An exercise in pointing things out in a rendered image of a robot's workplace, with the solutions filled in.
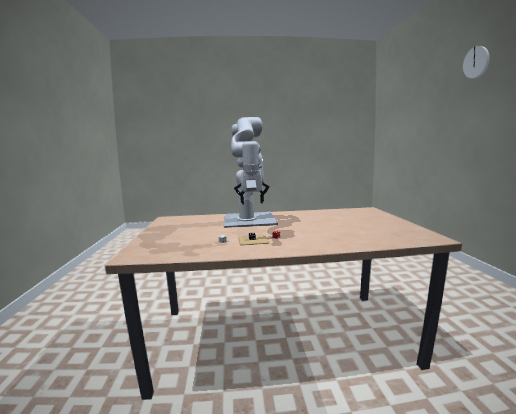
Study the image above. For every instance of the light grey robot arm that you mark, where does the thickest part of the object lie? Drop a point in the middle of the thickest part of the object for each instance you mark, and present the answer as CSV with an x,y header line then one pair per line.
x,y
251,159

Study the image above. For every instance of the tan mat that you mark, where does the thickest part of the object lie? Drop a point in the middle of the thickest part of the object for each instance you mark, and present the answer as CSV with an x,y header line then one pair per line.
x,y
260,239

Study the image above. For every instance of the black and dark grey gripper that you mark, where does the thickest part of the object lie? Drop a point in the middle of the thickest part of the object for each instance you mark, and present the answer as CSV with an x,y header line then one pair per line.
x,y
247,175

